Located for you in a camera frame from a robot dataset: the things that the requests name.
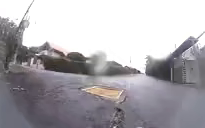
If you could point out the pale building with gate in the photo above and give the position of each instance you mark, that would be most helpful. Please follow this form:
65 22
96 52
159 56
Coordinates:
188 65

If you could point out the yellow patch on road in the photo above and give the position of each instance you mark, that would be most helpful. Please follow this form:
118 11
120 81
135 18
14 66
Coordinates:
104 92

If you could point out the grey asphalt road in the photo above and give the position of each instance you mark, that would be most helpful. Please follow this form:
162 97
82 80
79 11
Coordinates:
73 103

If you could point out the house with red roof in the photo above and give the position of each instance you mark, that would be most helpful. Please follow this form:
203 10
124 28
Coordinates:
51 51

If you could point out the trees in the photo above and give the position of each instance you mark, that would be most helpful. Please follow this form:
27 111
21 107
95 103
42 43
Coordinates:
1 40

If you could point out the dark hedge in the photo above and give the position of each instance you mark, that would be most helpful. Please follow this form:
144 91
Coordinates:
158 68
90 66

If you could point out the leaning utility pole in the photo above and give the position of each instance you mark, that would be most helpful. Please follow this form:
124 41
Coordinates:
20 36

